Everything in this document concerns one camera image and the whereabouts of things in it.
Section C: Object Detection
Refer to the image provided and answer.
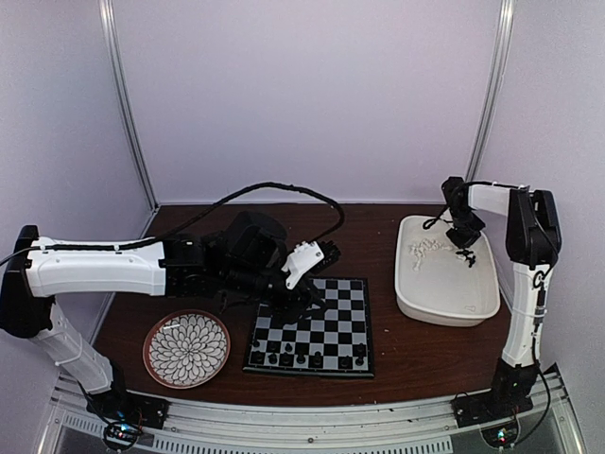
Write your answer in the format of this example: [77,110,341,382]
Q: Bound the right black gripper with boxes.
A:
[447,206,486,249]

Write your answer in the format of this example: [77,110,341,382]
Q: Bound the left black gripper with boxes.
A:
[220,256,330,327]

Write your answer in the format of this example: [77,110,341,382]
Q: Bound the black and grey chessboard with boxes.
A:
[242,277,375,379]

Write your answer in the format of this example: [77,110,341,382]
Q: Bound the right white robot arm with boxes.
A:
[441,176,562,418]

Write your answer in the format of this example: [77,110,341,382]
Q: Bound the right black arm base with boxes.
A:
[451,391,533,428]

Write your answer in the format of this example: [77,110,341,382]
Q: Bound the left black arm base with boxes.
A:
[81,389,169,429]

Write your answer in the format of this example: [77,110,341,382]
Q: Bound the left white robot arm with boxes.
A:
[1,212,326,420]

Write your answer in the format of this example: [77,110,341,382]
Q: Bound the black chess pieces in tub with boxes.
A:
[456,249,476,268]

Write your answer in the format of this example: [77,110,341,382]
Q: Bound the pile of white chess pieces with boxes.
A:
[408,238,452,272]

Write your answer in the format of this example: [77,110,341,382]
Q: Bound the white plastic tub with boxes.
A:
[394,215,500,327]

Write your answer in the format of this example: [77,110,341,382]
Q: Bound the floral patterned plate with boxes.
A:
[143,309,231,390]

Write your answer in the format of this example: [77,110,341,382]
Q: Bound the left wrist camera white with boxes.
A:
[281,241,341,290]

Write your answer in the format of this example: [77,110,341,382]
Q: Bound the right aluminium frame post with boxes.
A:
[465,0,516,181]

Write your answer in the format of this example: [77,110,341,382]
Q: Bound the aluminium frame post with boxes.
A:
[465,0,516,181]
[98,0,159,211]

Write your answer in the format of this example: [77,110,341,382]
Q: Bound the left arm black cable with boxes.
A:
[141,182,346,247]

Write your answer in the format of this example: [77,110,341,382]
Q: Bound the left aluminium frame post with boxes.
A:
[98,0,159,211]

